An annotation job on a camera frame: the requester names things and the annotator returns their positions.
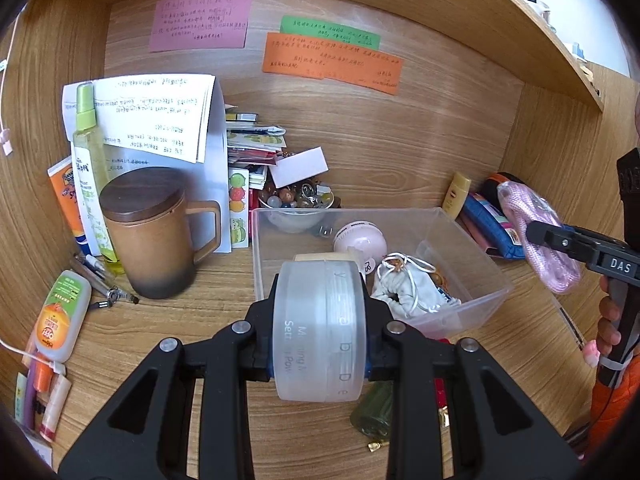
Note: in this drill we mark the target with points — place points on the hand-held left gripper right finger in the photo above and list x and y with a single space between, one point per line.
382 355

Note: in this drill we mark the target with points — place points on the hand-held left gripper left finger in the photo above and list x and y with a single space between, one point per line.
255 345

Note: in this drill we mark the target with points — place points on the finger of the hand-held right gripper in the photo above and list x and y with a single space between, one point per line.
555 240

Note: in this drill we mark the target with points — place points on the pink knitted pouch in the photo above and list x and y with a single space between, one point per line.
522 202

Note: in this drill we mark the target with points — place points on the translucent round jar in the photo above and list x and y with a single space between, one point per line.
320 330

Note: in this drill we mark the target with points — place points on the clear plastic box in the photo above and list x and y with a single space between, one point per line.
270 260

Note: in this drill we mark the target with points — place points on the person's right forearm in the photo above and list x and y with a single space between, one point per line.
612 410

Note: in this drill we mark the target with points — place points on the wooden desktop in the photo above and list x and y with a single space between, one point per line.
210 310

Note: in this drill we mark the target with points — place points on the person's right hand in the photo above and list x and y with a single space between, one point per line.
607 325

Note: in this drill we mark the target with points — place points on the dark green small bottle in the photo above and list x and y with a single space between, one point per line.
372 410

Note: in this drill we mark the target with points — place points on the blue patchwork pouch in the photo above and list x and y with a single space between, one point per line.
492 220

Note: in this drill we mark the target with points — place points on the red cloth item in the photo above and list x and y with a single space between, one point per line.
440 395

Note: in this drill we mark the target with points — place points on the black orange zipper pouch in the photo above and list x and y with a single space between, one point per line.
500 178

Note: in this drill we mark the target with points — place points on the yellow tube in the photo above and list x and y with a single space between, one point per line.
456 195

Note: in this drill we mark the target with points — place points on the pink mini fan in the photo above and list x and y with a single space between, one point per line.
357 242

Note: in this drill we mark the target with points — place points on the bowl of beads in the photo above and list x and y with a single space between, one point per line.
295 220

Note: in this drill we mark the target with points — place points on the frog sticker sheet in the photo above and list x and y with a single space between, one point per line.
238 210

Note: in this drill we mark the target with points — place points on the brown mug with lid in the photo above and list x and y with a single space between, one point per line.
150 250

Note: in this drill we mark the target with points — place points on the bundle of pens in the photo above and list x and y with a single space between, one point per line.
100 280

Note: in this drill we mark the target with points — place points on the small white box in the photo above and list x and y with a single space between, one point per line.
300 165

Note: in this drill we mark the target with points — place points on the stack of books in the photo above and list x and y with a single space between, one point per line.
255 147

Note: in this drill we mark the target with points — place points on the white bottle orange label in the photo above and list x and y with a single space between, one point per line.
57 320

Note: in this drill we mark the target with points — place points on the wooden shelf board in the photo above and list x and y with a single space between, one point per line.
550 35

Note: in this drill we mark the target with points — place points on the white tube red cap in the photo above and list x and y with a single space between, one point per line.
55 405

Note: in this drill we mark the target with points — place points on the purple tube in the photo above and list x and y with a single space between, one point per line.
37 395

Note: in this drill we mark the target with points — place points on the orange white tube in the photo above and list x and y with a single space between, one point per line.
67 195

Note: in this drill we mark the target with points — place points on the green spray bottle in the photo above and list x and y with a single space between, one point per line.
87 150

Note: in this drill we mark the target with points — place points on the white handwritten papers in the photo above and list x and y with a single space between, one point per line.
150 110

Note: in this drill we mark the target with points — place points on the orange paper note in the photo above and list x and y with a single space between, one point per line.
330 65

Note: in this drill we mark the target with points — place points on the green paper note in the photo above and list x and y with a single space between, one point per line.
330 32

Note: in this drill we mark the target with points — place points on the pink paper note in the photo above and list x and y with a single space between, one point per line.
200 22

